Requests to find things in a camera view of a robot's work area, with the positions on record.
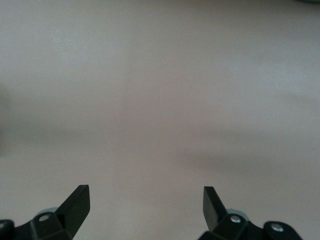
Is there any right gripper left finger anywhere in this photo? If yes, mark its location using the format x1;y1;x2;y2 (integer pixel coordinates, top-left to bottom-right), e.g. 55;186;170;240
14;185;90;240

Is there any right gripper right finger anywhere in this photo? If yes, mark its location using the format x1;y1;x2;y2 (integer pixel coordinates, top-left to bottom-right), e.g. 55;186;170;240
198;186;303;240

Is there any brown table cover sheet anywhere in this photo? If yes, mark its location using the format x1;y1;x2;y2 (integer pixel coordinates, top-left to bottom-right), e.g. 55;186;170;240
0;0;320;240

